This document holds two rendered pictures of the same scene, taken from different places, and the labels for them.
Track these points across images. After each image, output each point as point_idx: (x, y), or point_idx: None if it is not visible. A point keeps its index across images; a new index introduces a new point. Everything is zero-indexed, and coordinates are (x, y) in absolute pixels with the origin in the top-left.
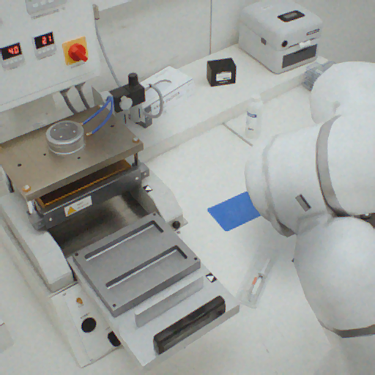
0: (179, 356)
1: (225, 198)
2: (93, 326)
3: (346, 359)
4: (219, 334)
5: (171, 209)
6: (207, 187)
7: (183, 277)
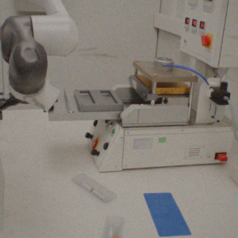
0: (68, 156)
1: (178, 203)
2: (94, 123)
3: None
4: (69, 169)
5: (126, 112)
6: (194, 200)
7: (78, 108)
